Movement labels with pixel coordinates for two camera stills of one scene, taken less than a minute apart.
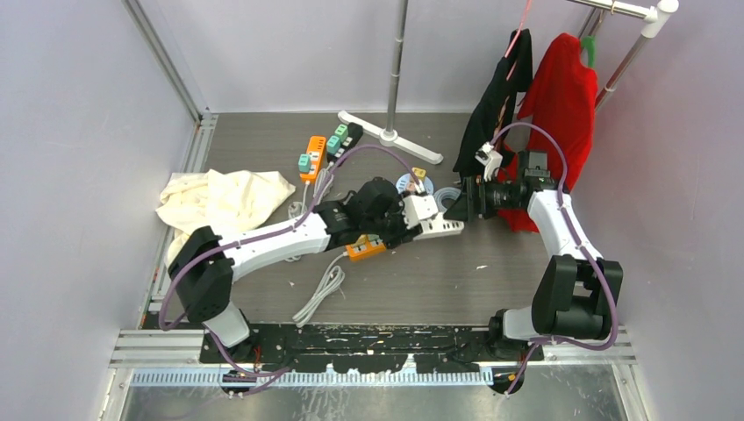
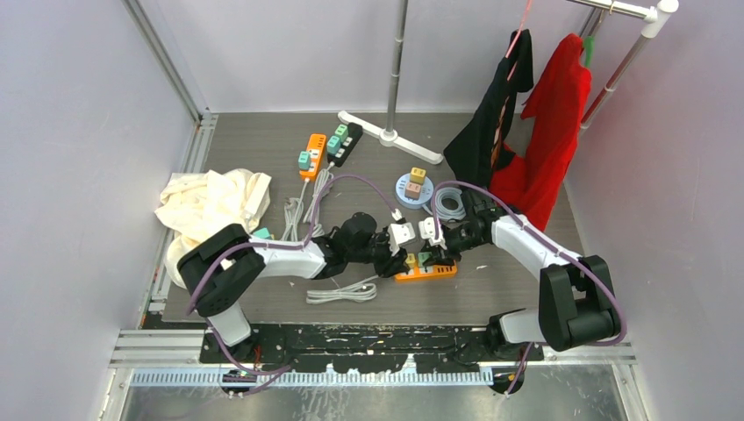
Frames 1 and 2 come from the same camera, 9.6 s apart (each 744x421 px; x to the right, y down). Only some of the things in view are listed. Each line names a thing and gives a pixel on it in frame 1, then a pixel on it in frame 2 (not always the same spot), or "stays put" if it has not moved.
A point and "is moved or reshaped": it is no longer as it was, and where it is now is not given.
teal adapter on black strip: x=333 y=145 stays put
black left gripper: x=400 y=231 -> x=390 y=264
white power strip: x=439 y=226 is moved or reshaped
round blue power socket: x=403 y=181 stays put
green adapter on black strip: x=342 y=132 stays put
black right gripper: x=459 y=210 -> x=452 y=256
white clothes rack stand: x=389 y=137 stays put
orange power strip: x=364 y=250 is moved or reshaped
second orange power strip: x=316 y=147 stays put
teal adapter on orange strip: x=304 y=163 stays put
